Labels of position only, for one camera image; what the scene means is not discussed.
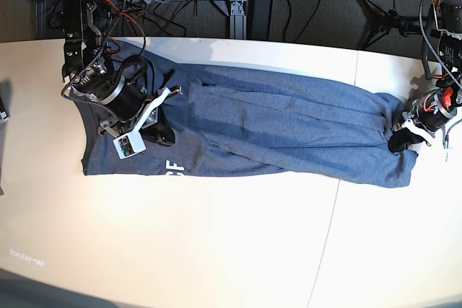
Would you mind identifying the blue grey T-shirt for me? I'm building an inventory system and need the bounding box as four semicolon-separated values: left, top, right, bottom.
77;52;418;188

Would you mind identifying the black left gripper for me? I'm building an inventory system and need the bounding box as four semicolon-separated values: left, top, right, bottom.
388;89;457;153

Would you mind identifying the black tripod stand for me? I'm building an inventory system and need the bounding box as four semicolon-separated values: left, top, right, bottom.
330;0;452;51

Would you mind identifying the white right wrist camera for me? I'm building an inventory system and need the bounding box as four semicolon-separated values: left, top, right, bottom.
113;131;146;159

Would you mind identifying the aluminium table leg profile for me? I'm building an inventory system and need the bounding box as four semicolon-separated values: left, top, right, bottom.
212;0;248;40

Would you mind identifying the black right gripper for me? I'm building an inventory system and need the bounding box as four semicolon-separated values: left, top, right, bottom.
100;76;175;146

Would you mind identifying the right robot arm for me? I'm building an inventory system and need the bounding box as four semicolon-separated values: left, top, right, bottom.
60;0;169;143

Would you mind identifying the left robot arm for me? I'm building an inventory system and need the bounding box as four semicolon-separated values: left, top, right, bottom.
151;0;461;152

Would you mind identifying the black power adapter brick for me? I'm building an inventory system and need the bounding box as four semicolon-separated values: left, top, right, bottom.
247;0;273;41

